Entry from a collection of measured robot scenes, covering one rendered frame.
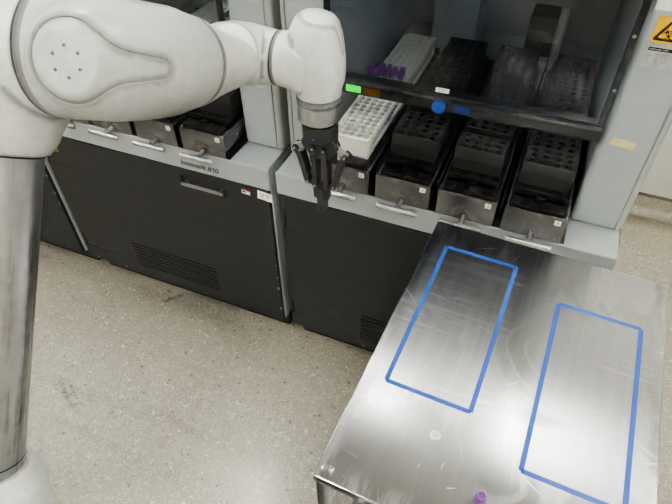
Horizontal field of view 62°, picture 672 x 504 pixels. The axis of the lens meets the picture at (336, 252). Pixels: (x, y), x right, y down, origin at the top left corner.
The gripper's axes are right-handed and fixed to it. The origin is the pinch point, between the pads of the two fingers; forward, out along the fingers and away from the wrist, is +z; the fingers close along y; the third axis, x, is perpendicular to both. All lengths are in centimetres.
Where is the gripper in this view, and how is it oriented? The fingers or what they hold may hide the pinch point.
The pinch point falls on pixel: (322, 197)
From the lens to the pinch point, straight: 127.4
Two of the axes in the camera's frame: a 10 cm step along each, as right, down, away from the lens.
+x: -3.8, 6.5, -6.6
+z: 0.1, 7.1, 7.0
